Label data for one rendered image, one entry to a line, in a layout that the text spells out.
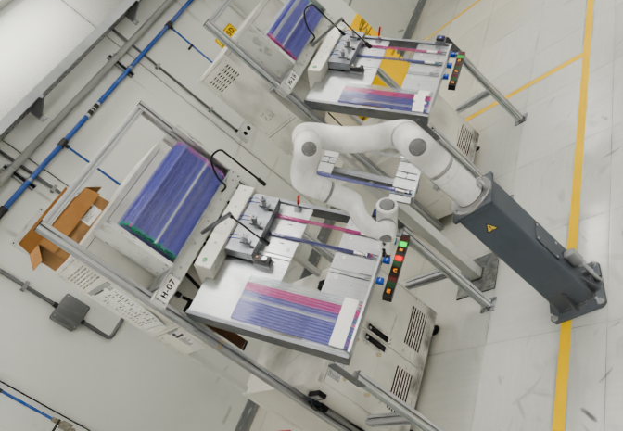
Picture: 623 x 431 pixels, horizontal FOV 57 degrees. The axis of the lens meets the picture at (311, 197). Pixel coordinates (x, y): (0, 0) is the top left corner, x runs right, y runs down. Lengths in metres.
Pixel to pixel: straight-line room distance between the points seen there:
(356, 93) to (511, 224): 1.37
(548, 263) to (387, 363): 0.89
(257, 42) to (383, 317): 1.65
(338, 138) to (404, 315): 1.20
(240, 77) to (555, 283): 2.01
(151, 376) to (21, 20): 2.60
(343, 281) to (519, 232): 0.74
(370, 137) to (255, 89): 1.43
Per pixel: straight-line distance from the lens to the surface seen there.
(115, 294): 2.68
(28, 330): 3.83
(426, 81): 3.43
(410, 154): 2.10
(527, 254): 2.47
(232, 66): 3.40
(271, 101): 3.44
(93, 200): 2.83
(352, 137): 2.11
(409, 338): 2.99
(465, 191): 2.28
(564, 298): 2.68
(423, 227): 2.96
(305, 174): 2.12
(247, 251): 2.55
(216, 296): 2.52
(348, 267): 2.51
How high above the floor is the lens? 1.88
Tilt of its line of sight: 18 degrees down
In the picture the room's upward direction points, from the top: 51 degrees counter-clockwise
